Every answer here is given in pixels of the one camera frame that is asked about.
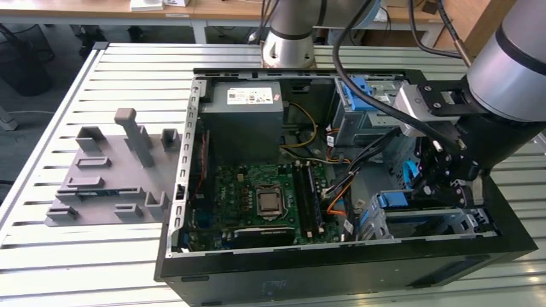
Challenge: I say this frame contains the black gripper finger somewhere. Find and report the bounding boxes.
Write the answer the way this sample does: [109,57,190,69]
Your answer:
[409,137,455,206]
[449,155,481,209]

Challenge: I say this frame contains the blue data wire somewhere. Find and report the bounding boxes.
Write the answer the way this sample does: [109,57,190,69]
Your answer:
[401,159,421,190]

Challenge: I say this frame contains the hard disk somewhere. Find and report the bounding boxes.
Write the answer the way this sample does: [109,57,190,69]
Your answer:
[376,190,459,211]

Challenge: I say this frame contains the grey disk bay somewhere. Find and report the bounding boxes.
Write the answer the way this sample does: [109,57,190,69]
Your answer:
[357,187,489,241]

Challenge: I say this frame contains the grey metal drive cage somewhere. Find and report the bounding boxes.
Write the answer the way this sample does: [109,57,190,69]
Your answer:
[330,77,409,148]

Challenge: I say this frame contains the blue plastic drive latch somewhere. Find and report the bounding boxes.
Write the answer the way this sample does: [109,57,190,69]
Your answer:
[341,77,381,113]

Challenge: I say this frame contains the RAM stick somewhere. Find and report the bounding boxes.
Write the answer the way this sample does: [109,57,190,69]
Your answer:
[74,189,123,196]
[304,161,325,233]

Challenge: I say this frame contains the green motherboard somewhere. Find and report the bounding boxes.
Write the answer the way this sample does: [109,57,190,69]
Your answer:
[186,161,344,251]

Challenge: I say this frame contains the wooden cabinet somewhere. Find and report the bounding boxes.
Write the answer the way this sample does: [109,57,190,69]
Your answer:
[433,0,517,61]

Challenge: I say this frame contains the CPU socket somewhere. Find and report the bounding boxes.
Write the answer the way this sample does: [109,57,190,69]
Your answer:
[252,182,286,222]

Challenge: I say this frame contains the silver CPU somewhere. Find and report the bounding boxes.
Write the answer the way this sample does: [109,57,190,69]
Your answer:
[256,191,281,212]

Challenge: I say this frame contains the black graphics card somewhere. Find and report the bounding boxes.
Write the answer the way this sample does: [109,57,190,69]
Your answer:
[230,225,296,249]

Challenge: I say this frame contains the black open PC case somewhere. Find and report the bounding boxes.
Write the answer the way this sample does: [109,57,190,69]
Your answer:
[152,67,539,307]

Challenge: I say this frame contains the grey power supply unit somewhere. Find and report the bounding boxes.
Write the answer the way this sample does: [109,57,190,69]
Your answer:
[198,79,285,164]

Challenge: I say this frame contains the grey parts rack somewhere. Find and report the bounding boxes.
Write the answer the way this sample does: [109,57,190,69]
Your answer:
[43,107,185,228]

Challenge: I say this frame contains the large white box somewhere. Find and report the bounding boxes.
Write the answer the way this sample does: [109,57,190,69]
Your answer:
[127,0,165,13]

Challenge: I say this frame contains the wooden desk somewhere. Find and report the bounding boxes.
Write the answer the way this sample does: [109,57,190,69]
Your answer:
[0,0,453,45]

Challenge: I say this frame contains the black mesh bin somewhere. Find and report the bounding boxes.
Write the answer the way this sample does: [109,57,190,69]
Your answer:
[0,24,55,97]

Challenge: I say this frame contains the grey stand foot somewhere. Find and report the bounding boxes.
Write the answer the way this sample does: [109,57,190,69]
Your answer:
[0,105,19,132]

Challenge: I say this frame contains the black camera bracket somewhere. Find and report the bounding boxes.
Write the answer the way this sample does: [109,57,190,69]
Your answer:
[415,79,489,118]

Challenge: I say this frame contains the black wire bundle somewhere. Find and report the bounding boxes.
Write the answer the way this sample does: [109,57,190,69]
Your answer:
[326,127,404,200]

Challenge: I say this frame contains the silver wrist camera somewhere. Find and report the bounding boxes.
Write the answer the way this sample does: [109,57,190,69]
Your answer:
[390,84,464,138]

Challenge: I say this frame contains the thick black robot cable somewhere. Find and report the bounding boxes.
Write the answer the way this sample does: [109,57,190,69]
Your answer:
[330,0,467,152]

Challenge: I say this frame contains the orange wires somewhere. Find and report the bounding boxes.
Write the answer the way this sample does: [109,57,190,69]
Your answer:
[325,188,357,220]

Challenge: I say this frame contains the grey white wire bundle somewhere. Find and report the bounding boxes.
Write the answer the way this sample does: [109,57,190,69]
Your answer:
[278,145,354,164]

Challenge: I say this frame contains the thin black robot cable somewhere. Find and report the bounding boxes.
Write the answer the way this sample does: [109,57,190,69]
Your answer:
[436,0,475,68]

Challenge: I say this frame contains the yellow wires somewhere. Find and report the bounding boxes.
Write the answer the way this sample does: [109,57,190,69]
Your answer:
[278,101,320,150]

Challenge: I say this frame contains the thin red wire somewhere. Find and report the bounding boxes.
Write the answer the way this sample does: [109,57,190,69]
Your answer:
[190,132,210,198]

